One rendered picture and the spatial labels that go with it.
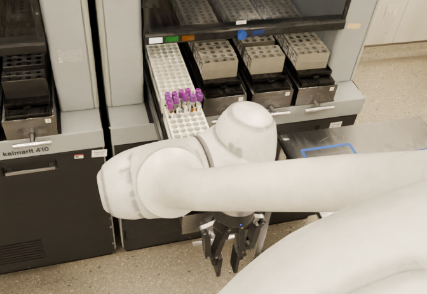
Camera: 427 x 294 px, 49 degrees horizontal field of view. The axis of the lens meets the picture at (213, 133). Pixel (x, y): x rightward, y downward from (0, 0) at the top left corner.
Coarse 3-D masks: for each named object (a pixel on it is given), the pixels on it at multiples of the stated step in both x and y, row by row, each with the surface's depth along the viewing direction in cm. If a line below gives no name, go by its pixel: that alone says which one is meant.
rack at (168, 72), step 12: (156, 48) 144; (168, 48) 146; (156, 60) 140; (168, 60) 140; (180, 60) 141; (156, 72) 137; (168, 72) 136; (180, 72) 136; (156, 84) 132; (168, 84) 132; (180, 84) 133; (192, 84) 132
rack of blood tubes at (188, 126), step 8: (192, 112) 124; (200, 112) 124; (168, 120) 121; (176, 120) 121; (184, 120) 122; (192, 120) 123; (200, 120) 127; (168, 128) 120; (176, 128) 119; (184, 128) 119; (192, 128) 119; (200, 128) 119; (168, 136) 122; (176, 136) 118; (184, 136) 118
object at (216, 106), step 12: (192, 60) 151; (192, 72) 148; (240, 84) 144; (204, 96) 139; (216, 96) 138; (228, 96) 140; (240, 96) 140; (204, 108) 140; (216, 108) 141; (216, 120) 139
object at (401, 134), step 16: (336, 128) 130; (352, 128) 131; (368, 128) 131; (384, 128) 132; (400, 128) 132; (416, 128) 133; (288, 144) 124; (304, 144) 125; (320, 144) 125; (336, 144) 125; (352, 144) 126; (368, 144) 126; (384, 144) 127; (400, 144) 127; (416, 144) 128; (256, 256) 163
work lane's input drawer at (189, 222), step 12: (144, 48) 152; (144, 60) 148; (144, 72) 145; (144, 84) 146; (156, 108) 133; (156, 120) 129; (156, 132) 132; (192, 216) 107; (204, 216) 108; (192, 228) 110; (228, 240) 109
